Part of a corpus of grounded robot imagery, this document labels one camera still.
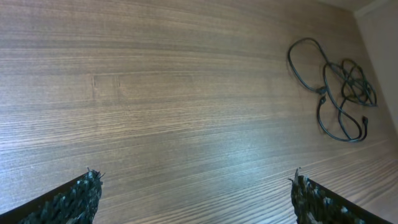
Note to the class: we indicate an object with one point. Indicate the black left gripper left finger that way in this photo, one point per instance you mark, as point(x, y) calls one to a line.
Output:
point(77, 201)

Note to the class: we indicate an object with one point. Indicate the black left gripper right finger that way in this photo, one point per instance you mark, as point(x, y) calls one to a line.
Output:
point(314, 203)

